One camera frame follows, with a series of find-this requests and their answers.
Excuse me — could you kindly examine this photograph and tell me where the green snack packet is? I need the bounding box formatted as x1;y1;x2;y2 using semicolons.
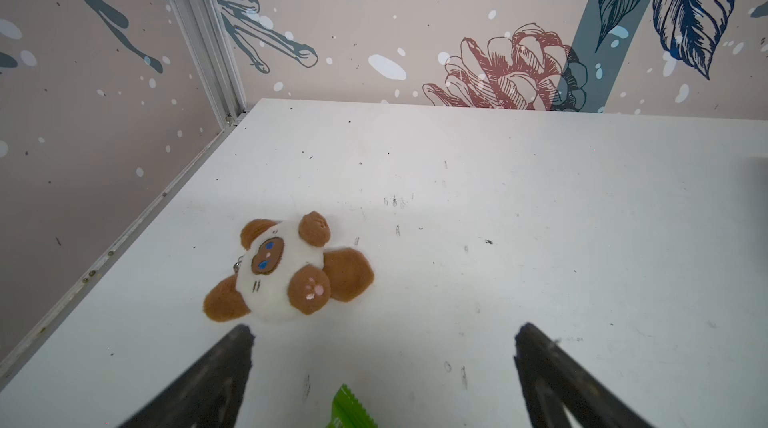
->
326;384;378;428

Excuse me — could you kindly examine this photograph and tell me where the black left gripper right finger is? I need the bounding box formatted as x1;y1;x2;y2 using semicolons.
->
514;323;651;428

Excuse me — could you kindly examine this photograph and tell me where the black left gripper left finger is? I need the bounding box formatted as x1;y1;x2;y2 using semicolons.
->
121;324;255;428

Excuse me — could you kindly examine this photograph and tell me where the aluminium frame post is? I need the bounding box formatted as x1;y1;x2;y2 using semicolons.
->
169;0;248;130

